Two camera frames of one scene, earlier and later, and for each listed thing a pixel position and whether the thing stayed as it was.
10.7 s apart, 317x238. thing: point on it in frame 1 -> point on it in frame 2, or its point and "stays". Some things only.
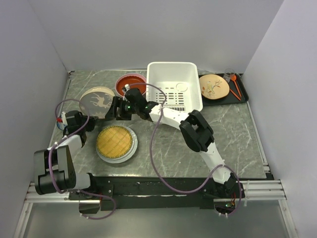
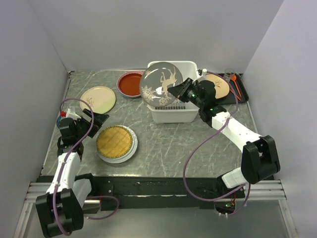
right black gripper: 112,113 -> 177,90
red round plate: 129,79 stays
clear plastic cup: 228,73 stays
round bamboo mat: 114,142 stays
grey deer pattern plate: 99,99 -> 156,80
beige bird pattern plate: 213,87 stays
